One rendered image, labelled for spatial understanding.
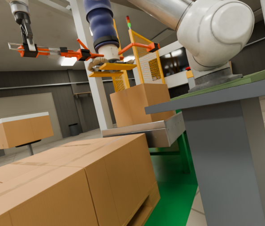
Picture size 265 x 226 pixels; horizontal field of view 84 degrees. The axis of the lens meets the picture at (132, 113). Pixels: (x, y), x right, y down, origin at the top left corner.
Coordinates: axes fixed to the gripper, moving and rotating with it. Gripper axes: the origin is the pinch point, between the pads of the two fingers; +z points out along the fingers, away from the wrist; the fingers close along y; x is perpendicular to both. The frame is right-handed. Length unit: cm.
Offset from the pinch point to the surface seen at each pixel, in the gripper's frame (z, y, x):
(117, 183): 88, -29, -19
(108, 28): -20, -9, -58
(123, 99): 38, 5, -68
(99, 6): -37, -9, -53
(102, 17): -28, -8, -54
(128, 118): 57, 5, -68
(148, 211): 122, -23, -42
